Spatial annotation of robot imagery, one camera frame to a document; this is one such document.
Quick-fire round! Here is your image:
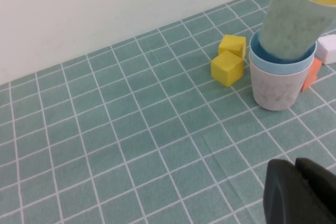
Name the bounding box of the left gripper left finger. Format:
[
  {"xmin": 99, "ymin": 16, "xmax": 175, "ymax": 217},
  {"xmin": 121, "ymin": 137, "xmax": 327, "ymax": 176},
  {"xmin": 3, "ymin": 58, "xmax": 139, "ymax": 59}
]
[{"xmin": 264, "ymin": 159, "xmax": 332, "ymax": 224}]

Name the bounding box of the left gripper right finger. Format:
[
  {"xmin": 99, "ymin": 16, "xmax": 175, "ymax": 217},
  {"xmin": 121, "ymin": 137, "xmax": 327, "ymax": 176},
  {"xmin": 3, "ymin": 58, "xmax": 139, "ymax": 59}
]
[{"xmin": 296, "ymin": 157, "xmax": 336, "ymax": 224}]

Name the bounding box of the green plastic cup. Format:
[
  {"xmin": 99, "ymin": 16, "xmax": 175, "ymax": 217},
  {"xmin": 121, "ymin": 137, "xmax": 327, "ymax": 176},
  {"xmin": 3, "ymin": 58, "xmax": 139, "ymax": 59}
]
[{"xmin": 259, "ymin": 0, "xmax": 336, "ymax": 61}]

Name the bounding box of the light blue plastic cup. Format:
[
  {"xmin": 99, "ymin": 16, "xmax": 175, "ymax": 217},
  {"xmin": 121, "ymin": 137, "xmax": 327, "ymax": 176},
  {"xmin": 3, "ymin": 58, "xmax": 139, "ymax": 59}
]
[{"xmin": 248, "ymin": 31, "xmax": 318, "ymax": 74}]

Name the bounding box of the white foam cube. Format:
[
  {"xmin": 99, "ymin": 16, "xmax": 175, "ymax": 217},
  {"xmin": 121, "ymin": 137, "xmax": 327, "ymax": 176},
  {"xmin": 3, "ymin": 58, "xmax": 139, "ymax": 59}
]
[{"xmin": 314, "ymin": 34, "xmax": 336, "ymax": 65}]

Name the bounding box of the orange foam cube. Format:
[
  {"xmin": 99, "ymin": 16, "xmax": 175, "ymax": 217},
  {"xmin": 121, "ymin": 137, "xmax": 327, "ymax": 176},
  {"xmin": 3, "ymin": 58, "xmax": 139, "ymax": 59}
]
[{"xmin": 300, "ymin": 58, "xmax": 323, "ymax": 92}]

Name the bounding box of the pink plastic cup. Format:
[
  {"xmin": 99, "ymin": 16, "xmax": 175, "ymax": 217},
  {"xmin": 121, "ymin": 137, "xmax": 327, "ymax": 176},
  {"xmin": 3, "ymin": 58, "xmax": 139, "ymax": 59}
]
[{"xmin": 249, "ymin": 56, "xmax": 313, "ymax": 111}]

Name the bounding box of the yellow foam cube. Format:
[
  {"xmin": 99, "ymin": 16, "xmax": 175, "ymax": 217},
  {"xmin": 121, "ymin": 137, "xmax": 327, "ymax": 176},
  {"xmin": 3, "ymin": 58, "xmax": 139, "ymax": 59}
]
[
  {"xmin": 211, "ymin": 50, "xmax": 245, "ymax": 88},
  {"xmin": 218, "ymin": 34, "xmax": 247, "ymax": 58}
]

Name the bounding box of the green checkered tablecloth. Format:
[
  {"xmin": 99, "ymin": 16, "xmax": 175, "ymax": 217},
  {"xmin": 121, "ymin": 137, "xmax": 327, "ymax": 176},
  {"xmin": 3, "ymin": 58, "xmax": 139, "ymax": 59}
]
[{"xmin": 0, "ymin": 0, "xmax": 336, "ymax": 224}]

